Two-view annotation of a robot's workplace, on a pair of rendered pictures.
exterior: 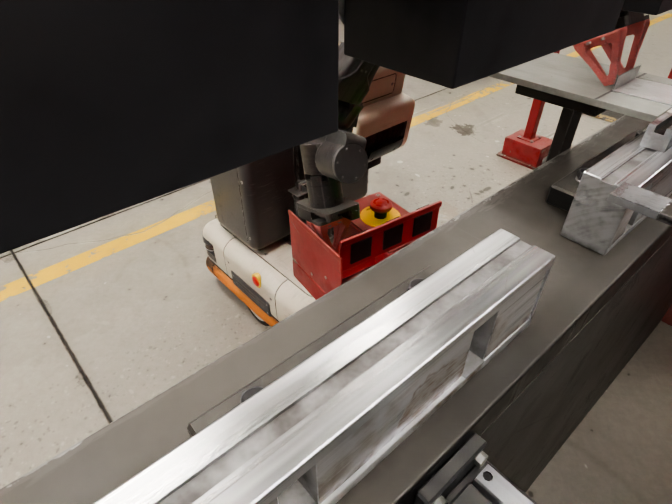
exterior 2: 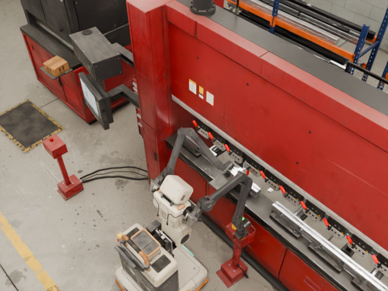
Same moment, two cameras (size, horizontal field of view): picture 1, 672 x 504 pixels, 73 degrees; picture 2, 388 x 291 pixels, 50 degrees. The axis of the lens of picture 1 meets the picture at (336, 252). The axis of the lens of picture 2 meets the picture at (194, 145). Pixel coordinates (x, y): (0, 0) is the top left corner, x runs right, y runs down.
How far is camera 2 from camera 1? 3.40 m
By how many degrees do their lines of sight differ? 64
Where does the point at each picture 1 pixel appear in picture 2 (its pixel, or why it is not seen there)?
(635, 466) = not seen: hidden behind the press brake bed
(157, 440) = (297, 242)
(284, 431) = (302, 224)
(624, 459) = not seen: hidden behind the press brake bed
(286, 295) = (197, 279)
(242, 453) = (305, 226)
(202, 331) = not seen: outside the picture
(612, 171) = (256, 189)
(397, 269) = (267, 220)
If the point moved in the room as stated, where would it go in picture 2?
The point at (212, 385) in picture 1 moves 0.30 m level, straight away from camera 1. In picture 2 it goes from (290, 239) to (258, 253)
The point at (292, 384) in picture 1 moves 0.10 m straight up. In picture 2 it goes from (298, 223) to (301, 216)
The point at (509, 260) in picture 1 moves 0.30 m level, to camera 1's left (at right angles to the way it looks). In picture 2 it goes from (278, 205) to (284, 236)
